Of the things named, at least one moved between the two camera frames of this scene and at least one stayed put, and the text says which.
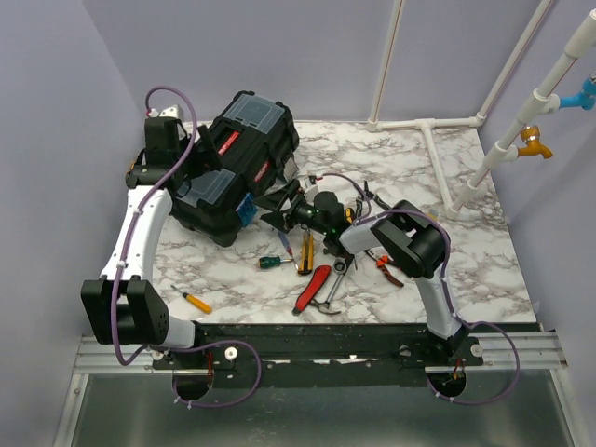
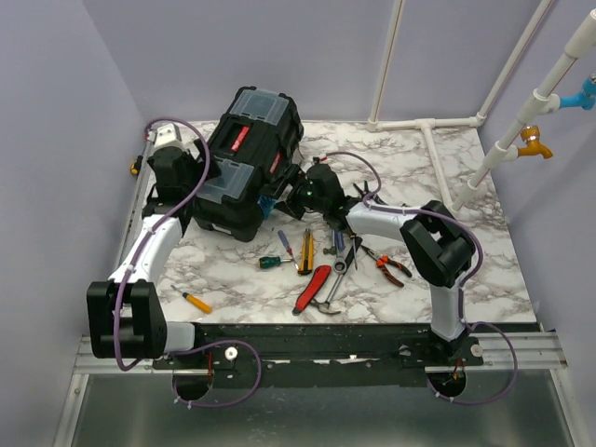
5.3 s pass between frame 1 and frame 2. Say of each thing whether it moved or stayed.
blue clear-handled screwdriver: stayed
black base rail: stayed
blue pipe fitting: stayed
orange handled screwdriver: stayed
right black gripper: moved
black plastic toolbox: moved
